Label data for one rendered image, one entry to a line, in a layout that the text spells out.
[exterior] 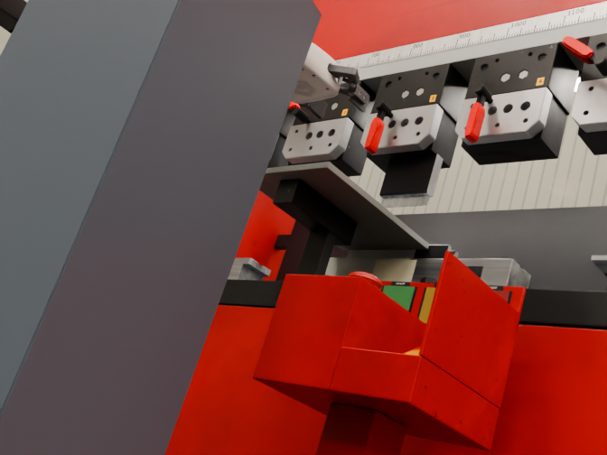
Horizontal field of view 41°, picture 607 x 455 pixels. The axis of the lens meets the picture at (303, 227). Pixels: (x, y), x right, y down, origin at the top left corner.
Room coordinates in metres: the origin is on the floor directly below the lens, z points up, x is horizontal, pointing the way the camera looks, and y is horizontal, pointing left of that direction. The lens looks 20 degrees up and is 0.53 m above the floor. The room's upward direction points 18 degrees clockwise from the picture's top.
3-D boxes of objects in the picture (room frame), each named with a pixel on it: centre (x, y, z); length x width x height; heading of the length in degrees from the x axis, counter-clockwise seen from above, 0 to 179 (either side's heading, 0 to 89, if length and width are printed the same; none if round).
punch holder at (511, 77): (1.15, -0.27, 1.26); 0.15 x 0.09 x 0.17; 43
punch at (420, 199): (1.28, -0.15, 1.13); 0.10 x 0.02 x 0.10; 43
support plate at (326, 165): (1.18, -0.04, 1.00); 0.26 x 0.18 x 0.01; 133
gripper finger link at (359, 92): (1.14, -0.02, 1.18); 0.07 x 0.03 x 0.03; 133
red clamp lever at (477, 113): (1.12, -0.21, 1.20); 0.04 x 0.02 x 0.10; 133
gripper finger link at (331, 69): (1.11, 0.03, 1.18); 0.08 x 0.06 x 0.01; 46
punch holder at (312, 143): (1.44, 0.01, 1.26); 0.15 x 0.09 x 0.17; 43
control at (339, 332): (0.85, -0.12, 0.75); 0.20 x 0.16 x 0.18; 45
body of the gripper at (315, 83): (1.13, 0.08, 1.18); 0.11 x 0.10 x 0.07; 133
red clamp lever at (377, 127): (1.27, -0.07, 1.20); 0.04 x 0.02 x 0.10; 133
